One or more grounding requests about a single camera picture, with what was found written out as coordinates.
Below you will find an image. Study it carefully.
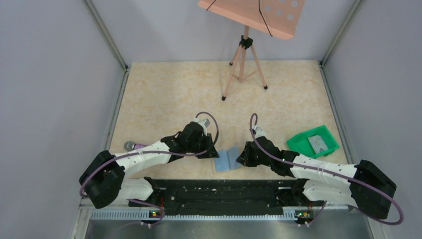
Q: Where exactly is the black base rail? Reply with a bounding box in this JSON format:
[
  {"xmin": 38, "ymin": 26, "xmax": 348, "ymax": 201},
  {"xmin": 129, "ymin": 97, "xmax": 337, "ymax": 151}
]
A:
[{"xmin": 146, "ymin": 178, "xmax": 323, "ymax": 218}]

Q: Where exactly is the pink music stand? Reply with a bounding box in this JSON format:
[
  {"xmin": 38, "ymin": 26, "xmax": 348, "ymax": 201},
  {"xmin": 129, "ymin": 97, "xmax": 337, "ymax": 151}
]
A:
[{"xmin": 198, "ymin": 0, "xmax": 306, "ymax": 101}]

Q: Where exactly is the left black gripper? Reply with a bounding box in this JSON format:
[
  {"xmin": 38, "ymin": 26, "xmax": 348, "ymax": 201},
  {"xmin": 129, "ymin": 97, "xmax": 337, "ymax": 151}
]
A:
[{"xmin": 187, "ymin": 133, "xmax": 219, "ymax": 159}]

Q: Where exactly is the green plastic bin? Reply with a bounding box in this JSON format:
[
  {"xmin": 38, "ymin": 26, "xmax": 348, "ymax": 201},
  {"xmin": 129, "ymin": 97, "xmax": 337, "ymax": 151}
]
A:
[{"xmin": 287, "ymin": 125, "xmax": 340, "ymax": 159}]

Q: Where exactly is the purple cable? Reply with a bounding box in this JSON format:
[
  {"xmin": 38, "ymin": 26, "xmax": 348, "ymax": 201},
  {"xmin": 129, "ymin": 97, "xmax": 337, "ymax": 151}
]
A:
[
  {"xmin": 79, "ymin": 111, "xmax": 220, "ymax": 228},
  {"xmin": 249, "ymin": 113, "xmax": 405, "ymax": 228}
]

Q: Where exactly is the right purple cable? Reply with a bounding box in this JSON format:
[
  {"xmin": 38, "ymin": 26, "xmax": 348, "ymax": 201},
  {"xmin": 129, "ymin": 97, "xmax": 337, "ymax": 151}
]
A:
[{"xmin": 249, "ymin": 113, "xmax": 405, "ymax": 228}]

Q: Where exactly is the beige card holder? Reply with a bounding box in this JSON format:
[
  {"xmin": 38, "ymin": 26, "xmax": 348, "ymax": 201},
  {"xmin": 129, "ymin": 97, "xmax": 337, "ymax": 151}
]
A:
[{"xmin": 214, "ymin": 146, "xmax": 242, "ymax": 172}]

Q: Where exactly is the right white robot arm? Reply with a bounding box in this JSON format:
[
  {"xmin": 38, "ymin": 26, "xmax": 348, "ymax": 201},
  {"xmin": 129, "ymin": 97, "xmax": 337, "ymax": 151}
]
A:
[{"xmin": 236, "ymin": 136, "xmax": 397, "ymax": 220}]

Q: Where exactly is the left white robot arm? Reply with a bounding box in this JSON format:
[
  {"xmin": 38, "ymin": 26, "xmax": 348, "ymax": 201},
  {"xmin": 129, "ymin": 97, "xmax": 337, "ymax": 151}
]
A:
[{"xmin": 79, "ymin": 119, "xmax": 218, "ymax": 209}]

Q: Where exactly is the purple glitter microphone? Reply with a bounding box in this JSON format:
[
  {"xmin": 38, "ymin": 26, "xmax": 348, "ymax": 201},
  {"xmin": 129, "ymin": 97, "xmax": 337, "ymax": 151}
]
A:
[{"xmin": 123, "ymin": 141, "xmax": 146, "ymax": 151}]

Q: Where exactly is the card in green bin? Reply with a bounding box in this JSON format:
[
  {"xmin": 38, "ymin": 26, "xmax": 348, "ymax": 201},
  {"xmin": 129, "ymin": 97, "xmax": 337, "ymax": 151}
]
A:
[{"xmin": 308, "ymin": 135, "xmax": 329, "ymax": 154}]

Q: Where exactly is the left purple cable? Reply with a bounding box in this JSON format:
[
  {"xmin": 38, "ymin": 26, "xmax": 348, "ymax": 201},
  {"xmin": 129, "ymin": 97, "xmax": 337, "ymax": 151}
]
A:
[{"xmin": 79, "ymin": 111, "xmax": 220, "ymax": 228}]

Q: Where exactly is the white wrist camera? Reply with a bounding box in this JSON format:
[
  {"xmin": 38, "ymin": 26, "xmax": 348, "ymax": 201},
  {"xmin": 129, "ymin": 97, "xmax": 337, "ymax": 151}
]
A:
[
  {"xmin": 252, "ymin": 126, "xmax": 266, "ymax": 139},
  {"xmin": 195, "ymin": 118, "xmax": 211, "ymax": 135}
]

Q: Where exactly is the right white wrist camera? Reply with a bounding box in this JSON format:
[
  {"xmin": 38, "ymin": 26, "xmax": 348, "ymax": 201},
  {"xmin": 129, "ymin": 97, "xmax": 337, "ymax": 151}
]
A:
[{"xmin": 252, "ymin": 126, "xmax": 266, "ymax": 139}]

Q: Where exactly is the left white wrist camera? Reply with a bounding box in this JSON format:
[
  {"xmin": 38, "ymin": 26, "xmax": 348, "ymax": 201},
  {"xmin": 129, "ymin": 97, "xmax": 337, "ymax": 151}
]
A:
[{"xmin": 195, "ymin": 118, "xmax": 211, "ymax": 135}]

